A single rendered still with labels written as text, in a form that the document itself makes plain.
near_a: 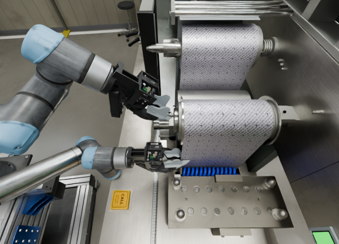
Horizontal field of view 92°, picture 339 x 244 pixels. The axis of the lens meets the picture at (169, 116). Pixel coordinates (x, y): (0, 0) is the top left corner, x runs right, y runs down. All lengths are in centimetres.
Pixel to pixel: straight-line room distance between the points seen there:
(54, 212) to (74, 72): 142
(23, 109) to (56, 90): 8
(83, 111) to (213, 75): 198
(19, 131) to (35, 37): 17
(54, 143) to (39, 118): 184
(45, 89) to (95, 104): 197
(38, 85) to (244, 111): 49
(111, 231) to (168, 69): 98
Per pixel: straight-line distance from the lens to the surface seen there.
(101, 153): 60
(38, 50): 40
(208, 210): 64
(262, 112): 50
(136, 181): 79
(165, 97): 48
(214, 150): 55
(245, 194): 69
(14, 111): 42
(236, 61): 60
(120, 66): 40
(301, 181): 60
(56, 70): 41
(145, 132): 89
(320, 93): 53
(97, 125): 216
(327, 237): 58
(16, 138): 40
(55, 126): 241
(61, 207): 168
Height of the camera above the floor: 165
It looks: 54 degrees down
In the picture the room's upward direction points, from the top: straight up
